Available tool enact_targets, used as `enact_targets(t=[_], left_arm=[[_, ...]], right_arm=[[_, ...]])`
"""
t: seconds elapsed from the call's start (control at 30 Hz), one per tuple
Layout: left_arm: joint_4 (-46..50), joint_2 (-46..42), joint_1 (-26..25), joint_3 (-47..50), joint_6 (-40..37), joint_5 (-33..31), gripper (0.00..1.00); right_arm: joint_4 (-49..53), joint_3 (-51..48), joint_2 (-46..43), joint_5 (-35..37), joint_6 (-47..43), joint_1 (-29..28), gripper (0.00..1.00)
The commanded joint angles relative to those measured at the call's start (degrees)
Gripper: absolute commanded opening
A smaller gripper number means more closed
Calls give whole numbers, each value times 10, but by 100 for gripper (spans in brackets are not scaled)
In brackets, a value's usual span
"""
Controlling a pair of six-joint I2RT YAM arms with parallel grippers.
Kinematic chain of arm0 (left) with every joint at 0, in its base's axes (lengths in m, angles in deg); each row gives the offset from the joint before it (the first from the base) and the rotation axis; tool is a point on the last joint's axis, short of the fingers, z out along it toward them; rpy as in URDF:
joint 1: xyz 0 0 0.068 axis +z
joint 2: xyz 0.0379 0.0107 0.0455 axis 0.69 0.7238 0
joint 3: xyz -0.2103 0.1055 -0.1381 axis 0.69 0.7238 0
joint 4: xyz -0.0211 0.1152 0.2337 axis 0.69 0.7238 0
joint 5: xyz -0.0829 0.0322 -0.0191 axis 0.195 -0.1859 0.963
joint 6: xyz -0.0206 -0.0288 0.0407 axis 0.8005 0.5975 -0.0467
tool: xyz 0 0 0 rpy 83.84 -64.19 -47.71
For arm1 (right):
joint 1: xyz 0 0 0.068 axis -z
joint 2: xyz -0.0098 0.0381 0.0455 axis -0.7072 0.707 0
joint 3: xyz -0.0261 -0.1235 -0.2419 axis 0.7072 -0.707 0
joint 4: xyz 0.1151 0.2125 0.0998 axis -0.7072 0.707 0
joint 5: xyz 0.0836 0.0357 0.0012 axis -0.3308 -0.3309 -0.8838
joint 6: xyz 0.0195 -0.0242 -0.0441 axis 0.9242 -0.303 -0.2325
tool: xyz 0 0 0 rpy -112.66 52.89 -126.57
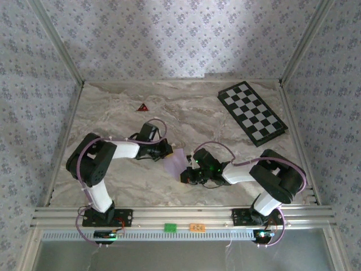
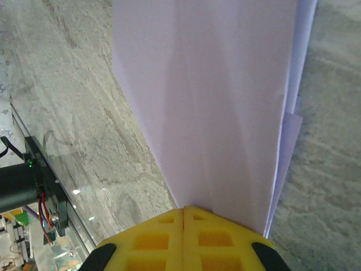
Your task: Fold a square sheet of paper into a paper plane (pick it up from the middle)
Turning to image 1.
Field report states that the small circuit board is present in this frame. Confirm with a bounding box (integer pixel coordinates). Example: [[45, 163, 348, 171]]
[[253, 229, 276, 244], [94, 230, 125, 243]]

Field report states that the black grey chessboard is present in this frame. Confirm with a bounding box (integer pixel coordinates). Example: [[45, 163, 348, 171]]
[[217, 81, 289, 147]]

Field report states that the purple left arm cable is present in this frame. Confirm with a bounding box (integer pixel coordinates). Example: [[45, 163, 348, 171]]
[[75, 118, 170, 248]]

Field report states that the aluminium mounting rail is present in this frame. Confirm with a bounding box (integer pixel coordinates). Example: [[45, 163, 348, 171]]
[[30, 206, 338, 228]]

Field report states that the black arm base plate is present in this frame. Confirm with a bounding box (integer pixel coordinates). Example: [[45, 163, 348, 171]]
[[231, 208, 283, 226], [82, 208, 133, 228]]

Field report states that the grey slotted cable duct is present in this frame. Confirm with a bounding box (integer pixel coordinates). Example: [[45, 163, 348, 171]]
[[41, 229, 256, 241]]

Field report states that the aluminium side rail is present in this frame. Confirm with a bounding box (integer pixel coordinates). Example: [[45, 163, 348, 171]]
[[278, 80, 322, 207], [42, 81, 85, 207]]

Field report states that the aluminium frame post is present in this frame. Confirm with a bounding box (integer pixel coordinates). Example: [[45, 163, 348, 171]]
[[28, 0, 85, 87], [279, 0, 336, 87]]

